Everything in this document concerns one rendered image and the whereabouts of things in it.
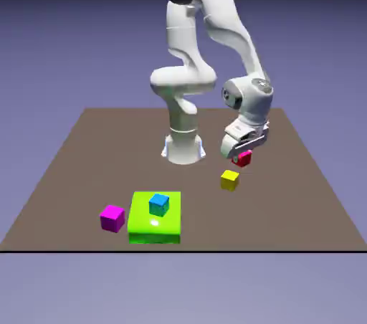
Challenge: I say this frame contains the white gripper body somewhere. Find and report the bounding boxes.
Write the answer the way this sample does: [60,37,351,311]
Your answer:
[219,128,270,161]

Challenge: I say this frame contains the small red cube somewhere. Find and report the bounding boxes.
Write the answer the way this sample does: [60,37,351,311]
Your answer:
[231,150,253,168]

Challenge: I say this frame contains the small yellow cube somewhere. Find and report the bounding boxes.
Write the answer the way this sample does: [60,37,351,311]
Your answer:
[220,169,240,192]

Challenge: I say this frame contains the small blue cube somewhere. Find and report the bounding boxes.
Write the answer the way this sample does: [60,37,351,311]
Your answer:
[148,193,170,218]

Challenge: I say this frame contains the small magenta cube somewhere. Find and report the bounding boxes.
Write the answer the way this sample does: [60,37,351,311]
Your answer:
[99,204,126,234]

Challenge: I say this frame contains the large green box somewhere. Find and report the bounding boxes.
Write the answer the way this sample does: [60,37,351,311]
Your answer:
[127,191,182,244]

